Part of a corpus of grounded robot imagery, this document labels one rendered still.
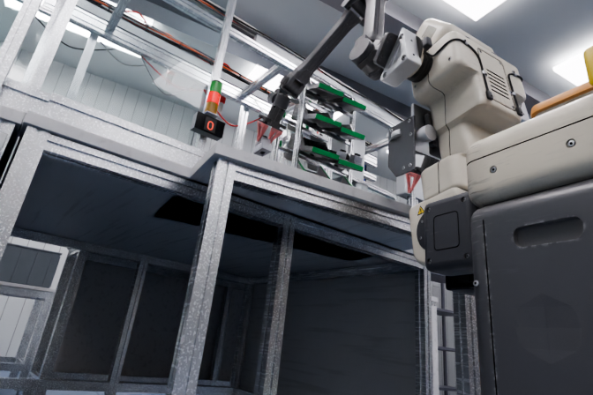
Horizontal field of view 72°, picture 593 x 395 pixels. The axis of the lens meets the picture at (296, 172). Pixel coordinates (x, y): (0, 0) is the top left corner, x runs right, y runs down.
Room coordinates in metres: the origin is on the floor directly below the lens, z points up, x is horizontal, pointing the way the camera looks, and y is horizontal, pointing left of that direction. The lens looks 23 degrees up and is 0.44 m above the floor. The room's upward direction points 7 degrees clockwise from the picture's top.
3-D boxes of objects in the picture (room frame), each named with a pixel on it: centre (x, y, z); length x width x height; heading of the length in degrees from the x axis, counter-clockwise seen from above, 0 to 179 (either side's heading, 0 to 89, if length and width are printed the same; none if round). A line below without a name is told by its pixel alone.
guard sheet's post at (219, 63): (1.46, 0.39, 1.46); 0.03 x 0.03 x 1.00; 36
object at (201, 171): (1.37, -0.05, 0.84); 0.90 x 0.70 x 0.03; 117
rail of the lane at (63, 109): (1.17, 0.28, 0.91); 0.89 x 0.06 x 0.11; 126
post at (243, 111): (2.59, 0.43, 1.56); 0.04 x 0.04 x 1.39; 36
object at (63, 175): (1.81, 0.41, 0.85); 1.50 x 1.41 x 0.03; 126
